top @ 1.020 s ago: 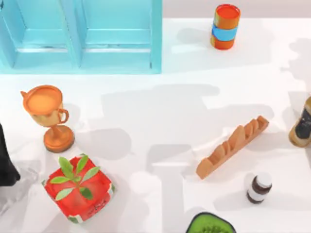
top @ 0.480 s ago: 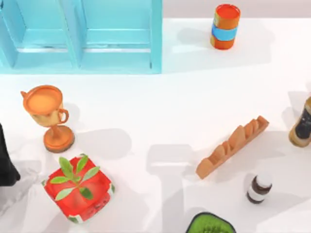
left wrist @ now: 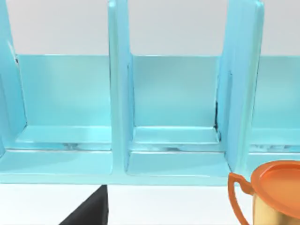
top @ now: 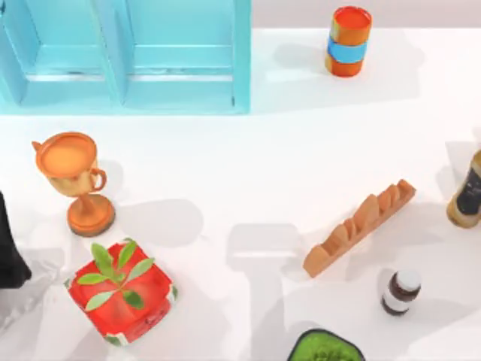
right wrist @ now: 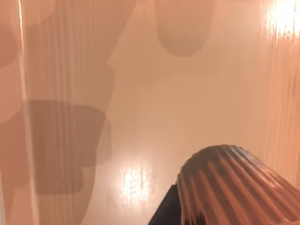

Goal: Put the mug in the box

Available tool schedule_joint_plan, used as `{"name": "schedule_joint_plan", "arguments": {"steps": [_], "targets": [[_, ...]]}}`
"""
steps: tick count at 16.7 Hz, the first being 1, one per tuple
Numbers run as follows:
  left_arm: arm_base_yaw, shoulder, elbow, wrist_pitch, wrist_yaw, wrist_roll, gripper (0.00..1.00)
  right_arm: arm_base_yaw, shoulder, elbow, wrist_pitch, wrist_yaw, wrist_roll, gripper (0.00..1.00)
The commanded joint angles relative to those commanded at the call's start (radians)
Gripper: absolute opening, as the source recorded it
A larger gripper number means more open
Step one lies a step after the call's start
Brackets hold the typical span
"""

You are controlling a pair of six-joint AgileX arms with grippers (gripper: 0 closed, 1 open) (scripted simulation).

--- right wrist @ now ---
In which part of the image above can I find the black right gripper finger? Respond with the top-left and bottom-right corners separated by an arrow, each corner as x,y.
148,184 -> 186,225

